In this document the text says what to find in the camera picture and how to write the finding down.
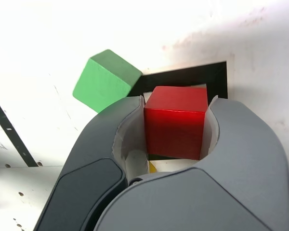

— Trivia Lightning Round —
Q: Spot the green cube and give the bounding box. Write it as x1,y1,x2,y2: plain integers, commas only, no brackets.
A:
72,49,143,114

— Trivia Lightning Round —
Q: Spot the black tape square outline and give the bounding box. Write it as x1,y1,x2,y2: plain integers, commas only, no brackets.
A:
128,61,229,161

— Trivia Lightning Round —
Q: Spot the red cube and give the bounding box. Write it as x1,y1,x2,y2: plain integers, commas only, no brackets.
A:
143,86,209,161

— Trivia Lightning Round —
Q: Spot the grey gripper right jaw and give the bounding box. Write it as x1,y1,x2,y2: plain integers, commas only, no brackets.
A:
93,95,289,231

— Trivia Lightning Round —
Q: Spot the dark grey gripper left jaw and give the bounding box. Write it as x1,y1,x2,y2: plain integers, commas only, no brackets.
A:
33,95,150,231

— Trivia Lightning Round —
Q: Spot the black tape strip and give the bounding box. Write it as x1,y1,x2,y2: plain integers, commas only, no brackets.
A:
0,90,38,167

